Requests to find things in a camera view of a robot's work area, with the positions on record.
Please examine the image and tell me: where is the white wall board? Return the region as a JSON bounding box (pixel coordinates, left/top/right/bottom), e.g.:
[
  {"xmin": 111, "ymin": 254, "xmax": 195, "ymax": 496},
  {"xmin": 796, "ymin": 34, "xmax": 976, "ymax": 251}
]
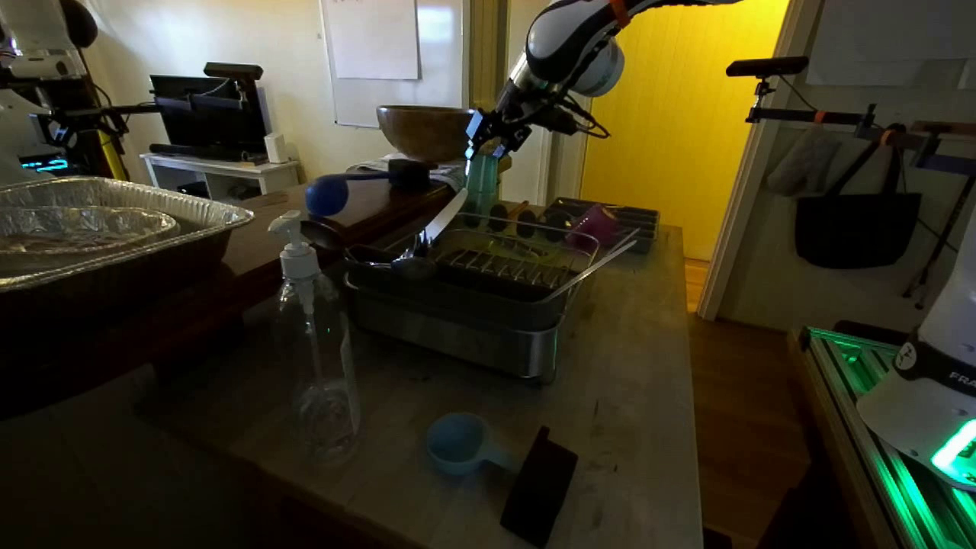
[{"xmin": 320, "ymin": 0, "xmax": 425, "ymax": 85}]

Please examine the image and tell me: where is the blue plastic cup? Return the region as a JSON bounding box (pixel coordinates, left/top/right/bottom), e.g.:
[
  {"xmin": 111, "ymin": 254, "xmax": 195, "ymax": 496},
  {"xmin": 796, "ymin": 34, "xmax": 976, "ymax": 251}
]
[{"xmin": 462, "ymin": 150, "xmax": 503, "ymax": 221}]

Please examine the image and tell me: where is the black printer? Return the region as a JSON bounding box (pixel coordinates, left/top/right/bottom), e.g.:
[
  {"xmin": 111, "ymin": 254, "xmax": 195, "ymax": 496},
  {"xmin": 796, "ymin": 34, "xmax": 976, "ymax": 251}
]
[{"xmin": 145, "ymin": 62, "xmax": 273, "ymax": 165}]

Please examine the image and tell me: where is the dark brown box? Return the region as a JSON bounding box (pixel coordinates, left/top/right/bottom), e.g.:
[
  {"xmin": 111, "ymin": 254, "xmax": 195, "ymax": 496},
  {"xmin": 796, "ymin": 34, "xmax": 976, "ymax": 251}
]
[{"xmin": 0, "ymin": 229, "xmax": 249, "ymax": 422}]

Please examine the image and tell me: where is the blue round dish brush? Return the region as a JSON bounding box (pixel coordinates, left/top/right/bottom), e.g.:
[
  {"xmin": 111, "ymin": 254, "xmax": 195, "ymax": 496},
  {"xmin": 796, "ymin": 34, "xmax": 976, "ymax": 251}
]
[{"xmin": 301, "ymin": 167, "xmax": 400, "ymax": 224}]

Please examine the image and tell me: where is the grey hanging cloth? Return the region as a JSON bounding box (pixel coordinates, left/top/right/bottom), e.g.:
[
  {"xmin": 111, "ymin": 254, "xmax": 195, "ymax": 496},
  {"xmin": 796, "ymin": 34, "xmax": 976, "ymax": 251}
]
[{"xmin": 763, "ymin": 130, "xmax": 854, "ymax": 198}]

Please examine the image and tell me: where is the black camera rig bar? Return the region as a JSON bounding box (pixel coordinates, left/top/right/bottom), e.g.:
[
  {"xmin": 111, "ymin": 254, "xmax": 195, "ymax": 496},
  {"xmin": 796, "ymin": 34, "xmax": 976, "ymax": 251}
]
[{"xmin": 724, "ymin": 51, "xmax": 976, "ymax": 147}]

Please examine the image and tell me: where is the small white table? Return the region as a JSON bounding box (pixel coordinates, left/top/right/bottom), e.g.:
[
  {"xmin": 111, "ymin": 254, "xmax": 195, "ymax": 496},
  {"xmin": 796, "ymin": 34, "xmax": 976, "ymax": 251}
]
[{"xmin": 136, "ymin": 150, "xmax": 305, "ymax": 201}]

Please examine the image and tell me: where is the black hanging bag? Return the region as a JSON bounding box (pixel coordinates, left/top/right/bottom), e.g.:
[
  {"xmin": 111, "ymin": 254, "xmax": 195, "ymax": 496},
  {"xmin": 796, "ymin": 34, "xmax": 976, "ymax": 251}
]
[{"xmin": 790, "ymin": 139, "xmax": 923, "ymax": 272}]

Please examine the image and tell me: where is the stainless steel dish rack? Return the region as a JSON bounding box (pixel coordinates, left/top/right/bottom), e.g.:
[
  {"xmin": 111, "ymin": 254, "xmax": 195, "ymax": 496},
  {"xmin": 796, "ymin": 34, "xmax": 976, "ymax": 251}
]
[{"xmin": 339, "ymin": 191, "xmax": 665, "ymax": 384}]

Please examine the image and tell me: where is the purple plastic cup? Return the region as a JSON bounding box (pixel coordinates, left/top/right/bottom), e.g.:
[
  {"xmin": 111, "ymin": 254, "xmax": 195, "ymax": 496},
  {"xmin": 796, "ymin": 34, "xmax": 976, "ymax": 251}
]
[{"xmin": 566, "ymin": 205, "xmax": 622, "ymax": 254}]

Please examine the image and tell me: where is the aluminium foil tray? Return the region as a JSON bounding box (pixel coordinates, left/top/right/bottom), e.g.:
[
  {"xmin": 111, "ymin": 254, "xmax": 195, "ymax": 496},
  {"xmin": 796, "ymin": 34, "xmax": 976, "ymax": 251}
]
[{"xmin": 0, "ymin": 174, "xmax": 260, "ymax": 298}]

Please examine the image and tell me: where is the wooden bowl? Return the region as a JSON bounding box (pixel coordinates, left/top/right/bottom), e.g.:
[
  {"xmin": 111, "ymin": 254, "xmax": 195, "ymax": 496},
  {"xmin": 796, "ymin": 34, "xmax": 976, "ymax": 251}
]
[{"xmin": 376, "ymin": 105, "xmax": 483, "ymax": 165}]

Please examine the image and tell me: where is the black rectangular block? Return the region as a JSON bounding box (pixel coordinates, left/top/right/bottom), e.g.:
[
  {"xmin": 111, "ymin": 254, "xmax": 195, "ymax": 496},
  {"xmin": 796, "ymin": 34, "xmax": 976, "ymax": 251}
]
[{"xmin": 498, "ymin": 424, "xmax": 580, "ymax": 549}]

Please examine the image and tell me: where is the brown wooden cutting board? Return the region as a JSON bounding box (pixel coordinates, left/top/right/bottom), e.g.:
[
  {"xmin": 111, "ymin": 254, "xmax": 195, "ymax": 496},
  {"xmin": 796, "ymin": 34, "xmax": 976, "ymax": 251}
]
[{"xmin": 301, "ymin": 177, "xmax": 461, "ymax": 262}]

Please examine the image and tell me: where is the green lit shelf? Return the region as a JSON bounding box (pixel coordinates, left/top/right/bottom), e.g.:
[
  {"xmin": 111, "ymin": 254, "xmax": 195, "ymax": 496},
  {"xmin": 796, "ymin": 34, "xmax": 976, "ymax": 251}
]
[{"xmin": 798, "ymin": 323, "xmax": 976, "ymax": 549}]

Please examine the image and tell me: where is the white device with green light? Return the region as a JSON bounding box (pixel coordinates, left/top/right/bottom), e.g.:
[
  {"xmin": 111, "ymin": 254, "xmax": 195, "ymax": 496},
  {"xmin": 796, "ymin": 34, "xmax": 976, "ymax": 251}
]
[{"xmin": 854, "ymin": 201, "xmax": 976, "ymax": 495}]

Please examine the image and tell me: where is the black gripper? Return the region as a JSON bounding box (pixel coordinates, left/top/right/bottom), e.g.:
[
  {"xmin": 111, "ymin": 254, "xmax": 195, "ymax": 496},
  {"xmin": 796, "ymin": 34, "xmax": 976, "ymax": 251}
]
[{"xmin": 462, "ymin": 105, "xmax": 533, "ymax": 167}]

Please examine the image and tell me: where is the clear spray bottle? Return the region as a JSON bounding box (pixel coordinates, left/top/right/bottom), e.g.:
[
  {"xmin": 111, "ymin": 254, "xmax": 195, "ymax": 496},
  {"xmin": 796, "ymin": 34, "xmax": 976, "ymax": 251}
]
[{"xmin": 265, "ymin": 208, "xmax": 366, "ymax": 466}]

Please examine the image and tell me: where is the blue measuring scoop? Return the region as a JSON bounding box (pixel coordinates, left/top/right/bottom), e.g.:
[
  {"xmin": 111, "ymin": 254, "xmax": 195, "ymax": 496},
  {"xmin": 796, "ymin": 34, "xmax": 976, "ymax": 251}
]
[{"xmin": 425, "ymin": 409, "xmax": 518, "ymax": 482}]

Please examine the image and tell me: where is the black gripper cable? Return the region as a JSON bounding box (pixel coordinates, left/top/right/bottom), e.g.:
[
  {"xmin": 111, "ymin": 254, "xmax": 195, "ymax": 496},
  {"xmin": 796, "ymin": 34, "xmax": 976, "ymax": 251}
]
[{"xmin": 536, "ymin": 89, "xmax": 616, "ymax": 143}]

